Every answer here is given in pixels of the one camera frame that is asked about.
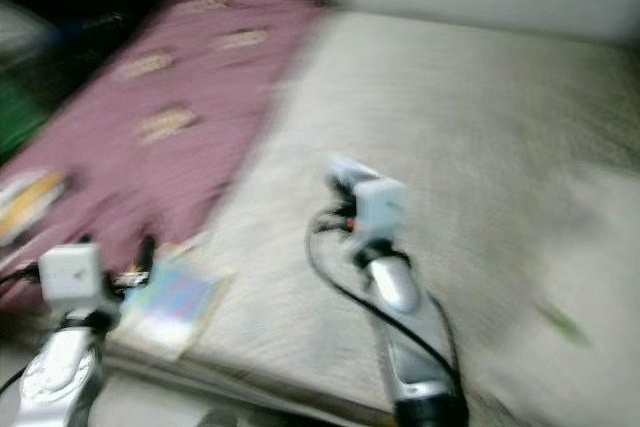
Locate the pale blue white packet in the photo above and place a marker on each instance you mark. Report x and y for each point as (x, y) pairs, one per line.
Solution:
(350, 167)

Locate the colourful yellow-edged book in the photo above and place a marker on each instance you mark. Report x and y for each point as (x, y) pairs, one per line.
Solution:
(180, 302)

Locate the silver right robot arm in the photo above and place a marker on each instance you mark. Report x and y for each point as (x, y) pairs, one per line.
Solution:
(395, 287)

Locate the white quilted mattress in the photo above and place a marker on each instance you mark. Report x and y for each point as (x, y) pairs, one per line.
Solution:
(460, 97)

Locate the purple cartoon print blanket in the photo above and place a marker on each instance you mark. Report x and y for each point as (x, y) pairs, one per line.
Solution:
(210, 77)

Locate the small green scrap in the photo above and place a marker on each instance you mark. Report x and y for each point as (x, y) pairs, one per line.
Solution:
(560, 322)

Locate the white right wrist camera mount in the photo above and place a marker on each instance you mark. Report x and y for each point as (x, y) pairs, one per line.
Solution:
(380, 209)

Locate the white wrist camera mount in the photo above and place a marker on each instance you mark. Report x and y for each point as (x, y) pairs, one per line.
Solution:
(380, 209)
(72, 277)

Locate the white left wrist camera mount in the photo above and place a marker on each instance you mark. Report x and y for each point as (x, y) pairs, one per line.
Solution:
(72, 277)

